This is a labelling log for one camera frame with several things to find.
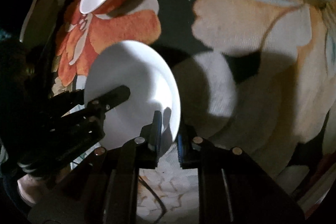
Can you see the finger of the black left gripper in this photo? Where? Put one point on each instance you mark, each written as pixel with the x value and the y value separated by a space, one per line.
pixel 109 100

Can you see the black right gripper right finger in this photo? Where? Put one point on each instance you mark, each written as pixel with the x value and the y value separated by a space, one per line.
pixel 189 146

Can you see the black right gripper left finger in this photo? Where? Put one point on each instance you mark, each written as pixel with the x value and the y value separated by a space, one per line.
pixel 143 151

